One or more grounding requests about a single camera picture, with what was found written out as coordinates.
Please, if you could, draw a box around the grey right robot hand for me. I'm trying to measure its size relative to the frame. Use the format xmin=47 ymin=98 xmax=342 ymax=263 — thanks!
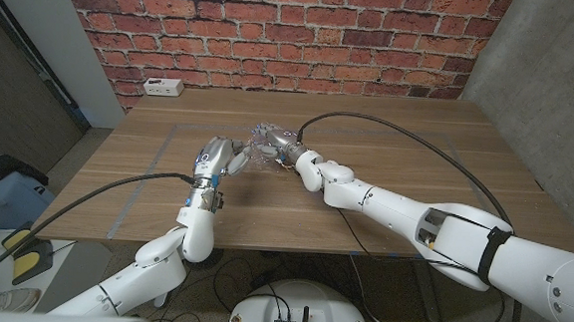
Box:
xmin=250 ymin=122 xmax=315 ymax=171

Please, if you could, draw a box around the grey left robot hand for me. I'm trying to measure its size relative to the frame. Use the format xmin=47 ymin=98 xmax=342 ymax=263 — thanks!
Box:
xmin=183 ymin=133 xmax=254 ymax=214

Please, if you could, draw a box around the clear plastic wrap sheet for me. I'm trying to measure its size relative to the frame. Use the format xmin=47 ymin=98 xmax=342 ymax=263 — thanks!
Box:
xmin=238 ymin=123 xmax=295 ymax=175

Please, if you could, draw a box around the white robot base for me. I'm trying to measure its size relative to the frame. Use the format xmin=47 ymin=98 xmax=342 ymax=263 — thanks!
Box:
xmin=226 ymin=275 xmax=375 ymax=322

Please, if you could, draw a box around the white power strip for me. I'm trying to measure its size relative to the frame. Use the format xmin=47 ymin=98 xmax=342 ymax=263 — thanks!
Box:
xmin=143 ymin=77 xmax=186 ymax=99

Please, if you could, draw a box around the grey tape outline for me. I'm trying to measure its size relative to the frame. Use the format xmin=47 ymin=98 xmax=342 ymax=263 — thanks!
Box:
xmin=106 ymin=114 xmax=489 ymax=262

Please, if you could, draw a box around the red brick print backdrop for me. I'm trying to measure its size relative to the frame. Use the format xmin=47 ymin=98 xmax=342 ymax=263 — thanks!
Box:
xmin=48 ymin=0 xmax=515 ymax=136

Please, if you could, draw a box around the yellow black foot pedal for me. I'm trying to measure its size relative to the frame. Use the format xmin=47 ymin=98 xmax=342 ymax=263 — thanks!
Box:
xmin=0 ymin=220 xmax=58 ymax=288

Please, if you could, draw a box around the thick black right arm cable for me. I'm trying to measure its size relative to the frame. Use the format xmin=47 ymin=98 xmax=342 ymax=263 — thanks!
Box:
xmin=284 ymin=109 xmax=533 ymax=322

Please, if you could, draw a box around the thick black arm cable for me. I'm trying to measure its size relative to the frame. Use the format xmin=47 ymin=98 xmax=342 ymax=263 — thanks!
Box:
xmin=0 ymin=161 xmax=196 ymax=306
xmin=284 ymin=109 xmax=533 ymax=322

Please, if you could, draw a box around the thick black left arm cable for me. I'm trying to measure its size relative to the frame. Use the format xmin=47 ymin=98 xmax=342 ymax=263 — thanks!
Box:
xmin=0 ymin=161 xmax=196 ymax=306

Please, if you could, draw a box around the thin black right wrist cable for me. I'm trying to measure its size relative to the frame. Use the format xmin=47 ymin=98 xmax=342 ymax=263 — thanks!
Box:
xmin=332 ymin=207 xmax=434 ymax=263

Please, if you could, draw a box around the white floor cable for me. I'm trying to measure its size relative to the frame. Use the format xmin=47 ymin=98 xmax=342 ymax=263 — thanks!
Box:
xmin=344 ymin=253 xmax=410 ymax=322

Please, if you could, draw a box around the black arm strap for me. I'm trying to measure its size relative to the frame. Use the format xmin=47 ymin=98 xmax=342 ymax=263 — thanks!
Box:
xmin=476 ymin=225 xmax=513 ymax=284

